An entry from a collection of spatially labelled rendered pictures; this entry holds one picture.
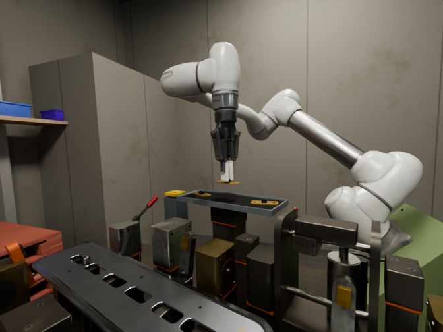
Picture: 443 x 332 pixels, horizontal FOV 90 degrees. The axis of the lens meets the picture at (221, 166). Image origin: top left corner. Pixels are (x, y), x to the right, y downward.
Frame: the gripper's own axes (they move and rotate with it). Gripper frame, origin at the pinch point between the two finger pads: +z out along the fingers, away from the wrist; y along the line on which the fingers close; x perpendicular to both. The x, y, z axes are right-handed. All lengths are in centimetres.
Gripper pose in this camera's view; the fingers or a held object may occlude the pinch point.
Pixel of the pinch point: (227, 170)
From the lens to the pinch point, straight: 75.8
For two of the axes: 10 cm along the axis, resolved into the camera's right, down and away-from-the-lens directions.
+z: 0.3, 10.0, 0.9
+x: 7.2, 0.4, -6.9
